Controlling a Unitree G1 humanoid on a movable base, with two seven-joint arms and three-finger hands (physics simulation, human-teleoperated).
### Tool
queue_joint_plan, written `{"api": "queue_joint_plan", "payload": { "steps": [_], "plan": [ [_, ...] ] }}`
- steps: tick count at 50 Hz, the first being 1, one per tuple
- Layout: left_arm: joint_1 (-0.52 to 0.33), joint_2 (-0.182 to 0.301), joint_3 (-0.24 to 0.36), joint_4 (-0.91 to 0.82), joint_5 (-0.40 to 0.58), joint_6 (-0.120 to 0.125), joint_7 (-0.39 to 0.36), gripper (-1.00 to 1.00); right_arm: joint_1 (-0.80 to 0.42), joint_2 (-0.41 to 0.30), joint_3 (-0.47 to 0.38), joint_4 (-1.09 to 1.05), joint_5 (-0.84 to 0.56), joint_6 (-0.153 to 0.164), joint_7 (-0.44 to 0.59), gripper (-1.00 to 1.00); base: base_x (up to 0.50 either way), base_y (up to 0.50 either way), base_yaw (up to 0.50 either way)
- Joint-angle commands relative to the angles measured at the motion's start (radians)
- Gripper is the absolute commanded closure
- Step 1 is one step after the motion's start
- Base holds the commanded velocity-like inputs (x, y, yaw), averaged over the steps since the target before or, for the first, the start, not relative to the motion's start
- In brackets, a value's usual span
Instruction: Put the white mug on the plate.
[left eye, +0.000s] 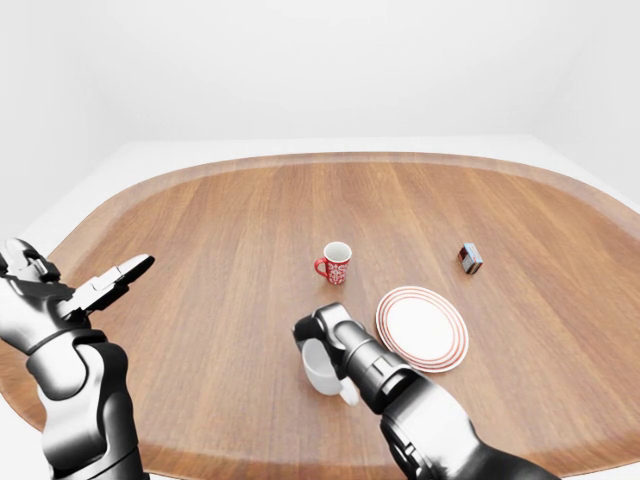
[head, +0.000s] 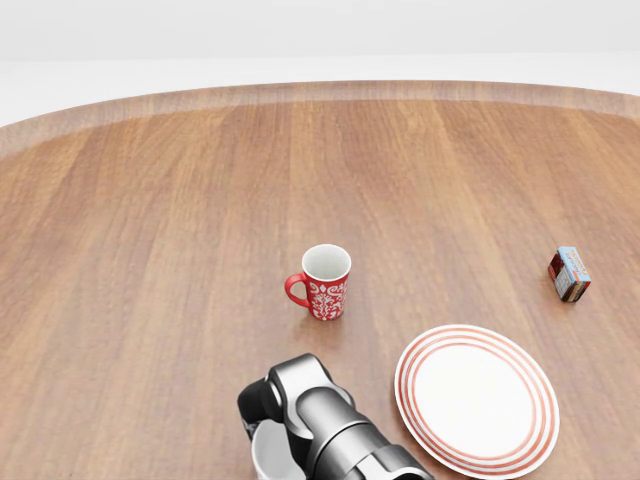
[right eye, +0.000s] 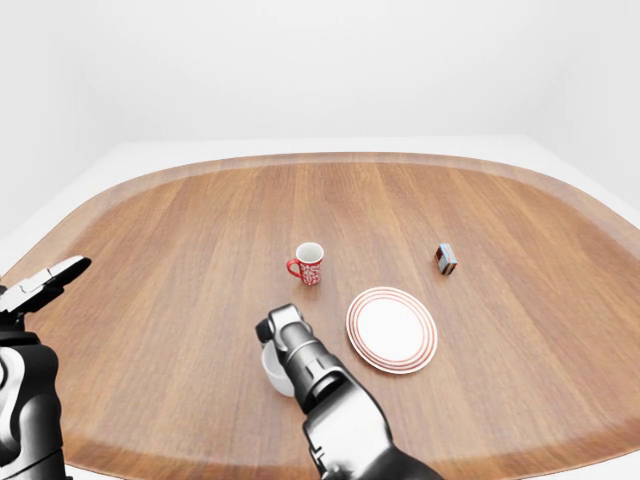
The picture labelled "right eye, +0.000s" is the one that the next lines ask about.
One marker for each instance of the white plate with red rings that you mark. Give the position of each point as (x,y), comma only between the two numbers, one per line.
(391,330)

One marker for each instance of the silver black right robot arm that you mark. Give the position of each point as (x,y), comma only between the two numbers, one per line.
(400,467)

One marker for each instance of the red white patterned mug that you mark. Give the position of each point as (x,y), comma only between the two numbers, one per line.
(311,272)

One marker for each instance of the small printed box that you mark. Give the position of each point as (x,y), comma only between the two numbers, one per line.
(445,258)

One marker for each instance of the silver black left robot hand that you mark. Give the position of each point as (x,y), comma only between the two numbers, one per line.
(31,395)

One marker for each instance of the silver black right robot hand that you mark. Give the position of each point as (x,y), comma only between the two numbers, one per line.
(345,425)

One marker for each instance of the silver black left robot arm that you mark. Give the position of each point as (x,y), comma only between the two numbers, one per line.
(35,467)

